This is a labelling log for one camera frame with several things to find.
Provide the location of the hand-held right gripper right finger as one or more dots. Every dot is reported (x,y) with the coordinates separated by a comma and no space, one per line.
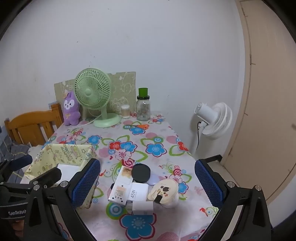
(208,183)

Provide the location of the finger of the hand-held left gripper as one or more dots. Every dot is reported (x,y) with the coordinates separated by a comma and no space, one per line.
(22,161)
(47,176)

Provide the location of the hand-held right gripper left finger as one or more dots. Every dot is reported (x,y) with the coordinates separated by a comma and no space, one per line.
(85,183)

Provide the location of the yellow fabric storage box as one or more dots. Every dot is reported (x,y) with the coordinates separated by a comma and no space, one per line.
(67,151)

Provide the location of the white box patterned print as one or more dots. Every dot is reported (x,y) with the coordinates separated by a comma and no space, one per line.
(118,192)

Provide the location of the white box beige picture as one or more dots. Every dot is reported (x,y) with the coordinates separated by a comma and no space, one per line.
(123,173)

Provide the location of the beige round cushion compact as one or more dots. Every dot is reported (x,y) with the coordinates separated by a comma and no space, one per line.
(166,187)

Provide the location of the white charger box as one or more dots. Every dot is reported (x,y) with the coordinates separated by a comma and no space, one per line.
(138,191)

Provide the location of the lavender rounded case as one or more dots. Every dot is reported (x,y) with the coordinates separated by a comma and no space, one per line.
(153,180)

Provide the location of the black round compact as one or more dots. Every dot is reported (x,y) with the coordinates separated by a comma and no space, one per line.
(141,172)

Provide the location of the white cube adapter box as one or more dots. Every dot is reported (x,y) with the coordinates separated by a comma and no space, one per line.
(143,207)

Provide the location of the blue plaid bedding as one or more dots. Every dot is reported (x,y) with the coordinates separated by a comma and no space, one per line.
(7,143)

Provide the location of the wooden bed headboard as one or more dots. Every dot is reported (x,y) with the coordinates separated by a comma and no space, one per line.
(30,118)

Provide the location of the white floor fan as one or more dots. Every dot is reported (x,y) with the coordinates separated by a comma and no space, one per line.
(219,120)

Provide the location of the purple plush toy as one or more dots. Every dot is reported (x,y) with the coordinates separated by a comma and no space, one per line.
(70,111)

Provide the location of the floral tablecloth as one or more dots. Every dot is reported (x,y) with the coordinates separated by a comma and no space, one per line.
(150,136)

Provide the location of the cotton swab container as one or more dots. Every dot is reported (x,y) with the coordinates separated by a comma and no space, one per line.
(125,111)

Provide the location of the green desk fan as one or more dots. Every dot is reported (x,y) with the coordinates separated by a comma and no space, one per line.
(92,91)

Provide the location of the glass jar green lid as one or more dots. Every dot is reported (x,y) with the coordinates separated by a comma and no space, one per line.
(143,109)

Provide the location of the beige patterned board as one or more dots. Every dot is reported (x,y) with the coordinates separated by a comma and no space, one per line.
(124,85)

